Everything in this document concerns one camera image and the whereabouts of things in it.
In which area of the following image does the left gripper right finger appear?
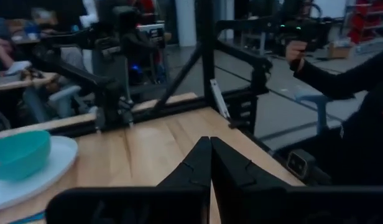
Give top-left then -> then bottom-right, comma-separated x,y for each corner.
210,136 -> 383,224

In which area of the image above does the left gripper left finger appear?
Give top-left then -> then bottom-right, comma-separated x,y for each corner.
45,136 -> 212,224

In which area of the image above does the teal bowl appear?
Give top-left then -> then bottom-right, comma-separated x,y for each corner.
0,129 -> 52,182

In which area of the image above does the white round plate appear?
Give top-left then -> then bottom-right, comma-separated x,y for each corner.
0,135 -> 79,212

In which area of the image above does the person's hand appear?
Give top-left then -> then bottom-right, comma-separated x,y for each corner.
285,40 -> 308,72

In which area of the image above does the cardboard box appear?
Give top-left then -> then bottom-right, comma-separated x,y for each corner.
326,42 -> 351,60

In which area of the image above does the wooden desk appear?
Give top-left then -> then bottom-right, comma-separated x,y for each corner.
0,70 -> 60,93

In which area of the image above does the small black camera box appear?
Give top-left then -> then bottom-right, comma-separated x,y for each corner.
286,148 -> 316,180

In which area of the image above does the white bar bracket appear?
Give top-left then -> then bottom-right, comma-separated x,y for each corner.
210,78 -> 231,119

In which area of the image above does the black aluminium table frame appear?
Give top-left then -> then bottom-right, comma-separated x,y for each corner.
0,0 -> 273,150

